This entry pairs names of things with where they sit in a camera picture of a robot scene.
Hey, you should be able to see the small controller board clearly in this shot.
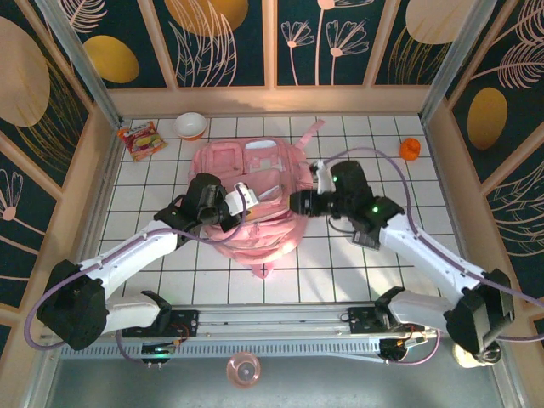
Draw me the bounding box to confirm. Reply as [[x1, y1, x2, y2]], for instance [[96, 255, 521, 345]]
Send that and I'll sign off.
[[141, 343, 176, 367], [379, 337, 428, 366]]

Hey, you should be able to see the pink plastic cup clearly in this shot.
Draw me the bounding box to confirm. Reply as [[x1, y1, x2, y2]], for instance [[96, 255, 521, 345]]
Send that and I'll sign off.
[[226, 351, 261, 388]]

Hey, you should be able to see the red snack packet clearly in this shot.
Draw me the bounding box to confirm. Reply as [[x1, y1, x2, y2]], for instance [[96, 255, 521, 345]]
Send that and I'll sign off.
[[116, 121, 169, 162]]

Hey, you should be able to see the wall panel with yellow oval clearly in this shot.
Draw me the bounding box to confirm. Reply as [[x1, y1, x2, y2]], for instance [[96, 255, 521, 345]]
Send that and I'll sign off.
[[70, 0, 179, 90]]

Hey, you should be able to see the slotted grey cable duct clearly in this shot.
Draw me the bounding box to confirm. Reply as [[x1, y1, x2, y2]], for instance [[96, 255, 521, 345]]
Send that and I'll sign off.
[[59, 339, 383, 362]]

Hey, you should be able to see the orange squishy toy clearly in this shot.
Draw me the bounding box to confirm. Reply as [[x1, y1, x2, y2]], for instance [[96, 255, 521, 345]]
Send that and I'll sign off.
[[399, 137, 422, 162]]

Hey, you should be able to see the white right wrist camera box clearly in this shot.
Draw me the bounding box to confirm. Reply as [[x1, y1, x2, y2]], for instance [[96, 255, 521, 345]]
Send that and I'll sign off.
[[311, 159, 336, 196]]

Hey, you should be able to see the aluminium frame post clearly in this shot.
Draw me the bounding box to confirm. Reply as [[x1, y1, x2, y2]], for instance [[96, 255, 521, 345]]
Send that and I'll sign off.
[[36, 0, 124, 128], [418, 0, 509, 127]]

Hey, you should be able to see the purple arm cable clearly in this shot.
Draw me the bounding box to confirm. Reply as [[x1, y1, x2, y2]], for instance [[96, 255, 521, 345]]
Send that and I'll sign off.
[[24, 186, 248, 367], [316, 147, 544, 367]]

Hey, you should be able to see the white and orange bowl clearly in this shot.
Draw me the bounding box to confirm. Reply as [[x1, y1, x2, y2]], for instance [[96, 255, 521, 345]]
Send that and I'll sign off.
[[173, 111, 208, 140]]

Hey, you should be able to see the pink school backpack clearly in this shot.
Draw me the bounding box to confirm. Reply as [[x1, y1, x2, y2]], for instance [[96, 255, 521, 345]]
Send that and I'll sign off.
[[189, 118, 328, 281]]

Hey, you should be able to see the aluminium mounting rail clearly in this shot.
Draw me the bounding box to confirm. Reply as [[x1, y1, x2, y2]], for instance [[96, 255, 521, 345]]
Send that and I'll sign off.
[[42, 300, 503, 341]]

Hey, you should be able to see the wall panel with flower print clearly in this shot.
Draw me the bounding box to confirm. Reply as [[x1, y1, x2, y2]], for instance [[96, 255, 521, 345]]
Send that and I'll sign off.
[[271, 0, 386, 89]]

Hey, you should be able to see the small dark rectangular case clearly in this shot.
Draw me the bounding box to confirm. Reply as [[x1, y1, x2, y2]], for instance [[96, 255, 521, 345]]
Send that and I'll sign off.
[[351, 229, 380, 252]]

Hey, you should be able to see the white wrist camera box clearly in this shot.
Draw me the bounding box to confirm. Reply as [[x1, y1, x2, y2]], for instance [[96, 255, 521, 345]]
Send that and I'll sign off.
[[311, 159, 336, 196], [224, 181, 261, 216]]

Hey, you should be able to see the white bottle with black cap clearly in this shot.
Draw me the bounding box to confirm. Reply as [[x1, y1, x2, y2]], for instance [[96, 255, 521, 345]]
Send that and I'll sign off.
[[452, 344, 496, 370]]

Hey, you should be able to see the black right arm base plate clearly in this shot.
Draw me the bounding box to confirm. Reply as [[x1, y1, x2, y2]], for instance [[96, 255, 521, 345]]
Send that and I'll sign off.
[[348, 306, 399, 337]]

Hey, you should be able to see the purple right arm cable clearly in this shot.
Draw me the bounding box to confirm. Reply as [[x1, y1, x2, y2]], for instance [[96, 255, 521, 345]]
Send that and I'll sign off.
[[316, 147, 544, 367]]

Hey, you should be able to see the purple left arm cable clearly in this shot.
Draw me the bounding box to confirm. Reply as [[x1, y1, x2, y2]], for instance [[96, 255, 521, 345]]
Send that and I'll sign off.
[[24, 186, 248, 367]]

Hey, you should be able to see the wall panel with leaf print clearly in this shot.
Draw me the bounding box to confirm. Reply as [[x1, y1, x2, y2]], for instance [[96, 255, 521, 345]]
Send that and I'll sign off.
[[146, 0, 271, 89]]

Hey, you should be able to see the wall panel with beige oval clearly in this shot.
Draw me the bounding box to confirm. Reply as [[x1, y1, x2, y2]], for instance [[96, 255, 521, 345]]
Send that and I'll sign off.
[[370, 0, 458, 88]]

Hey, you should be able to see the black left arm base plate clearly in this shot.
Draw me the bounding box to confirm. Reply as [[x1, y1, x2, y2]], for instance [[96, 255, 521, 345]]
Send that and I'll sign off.
[[122, 309, 200, 339]]

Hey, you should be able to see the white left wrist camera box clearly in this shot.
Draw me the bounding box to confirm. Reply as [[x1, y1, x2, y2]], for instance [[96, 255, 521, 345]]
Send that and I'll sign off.
[[224, 181, 261, 216]]

